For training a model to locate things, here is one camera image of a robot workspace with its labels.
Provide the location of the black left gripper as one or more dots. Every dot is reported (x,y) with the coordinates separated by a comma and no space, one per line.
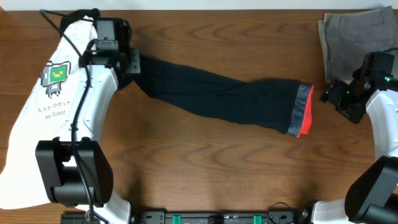
(135,55)

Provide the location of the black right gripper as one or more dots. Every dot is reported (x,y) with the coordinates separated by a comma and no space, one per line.
(332,94)

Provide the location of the black leggings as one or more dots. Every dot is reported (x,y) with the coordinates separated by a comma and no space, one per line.
(280,104)

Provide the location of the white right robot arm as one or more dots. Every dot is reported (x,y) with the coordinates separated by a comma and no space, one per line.
(371,198)

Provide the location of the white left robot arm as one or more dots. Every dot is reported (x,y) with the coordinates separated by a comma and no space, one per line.
(73,168)

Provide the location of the black garment under t-shirt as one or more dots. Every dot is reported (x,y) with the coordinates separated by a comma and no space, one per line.
(78,14)

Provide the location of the grey folded trousers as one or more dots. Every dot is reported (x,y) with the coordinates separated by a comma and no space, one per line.
(346,38)

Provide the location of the white printed t-shirt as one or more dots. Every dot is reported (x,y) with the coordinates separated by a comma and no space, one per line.
(46,110)

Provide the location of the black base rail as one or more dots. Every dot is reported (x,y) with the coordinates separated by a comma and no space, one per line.
(277,216)

